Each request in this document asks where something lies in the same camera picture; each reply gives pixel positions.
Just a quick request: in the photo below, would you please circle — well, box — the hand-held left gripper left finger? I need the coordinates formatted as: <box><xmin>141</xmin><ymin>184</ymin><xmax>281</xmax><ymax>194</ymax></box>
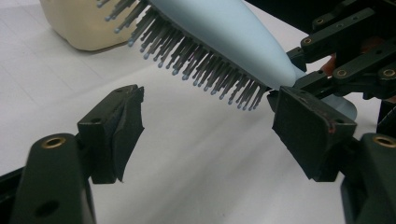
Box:
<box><xmin>77</xmin><ymin>84</ymin><xmax>146</xmax><ymax>185</ymax></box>

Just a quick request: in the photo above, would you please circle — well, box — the cream square cup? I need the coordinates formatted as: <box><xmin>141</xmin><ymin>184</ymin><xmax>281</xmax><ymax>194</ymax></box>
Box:
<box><xmin>39</xmin><ymin>0</ymin><xmax>139</xmax><ymax>52</ymax></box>

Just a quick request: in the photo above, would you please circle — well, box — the light blue hairbrush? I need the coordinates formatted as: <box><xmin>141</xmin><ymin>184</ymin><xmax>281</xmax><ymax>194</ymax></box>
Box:
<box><xmin>96</xmin><ymin>0</ymin><xmax>358</xmax><ymax>121</ymax></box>

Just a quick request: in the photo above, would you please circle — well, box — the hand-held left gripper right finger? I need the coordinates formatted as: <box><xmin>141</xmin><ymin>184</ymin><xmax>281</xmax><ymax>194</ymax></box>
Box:
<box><xmin>267</xmin><ymin>86</ymin><xmax>358</xmax><ymax>183</ymax></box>

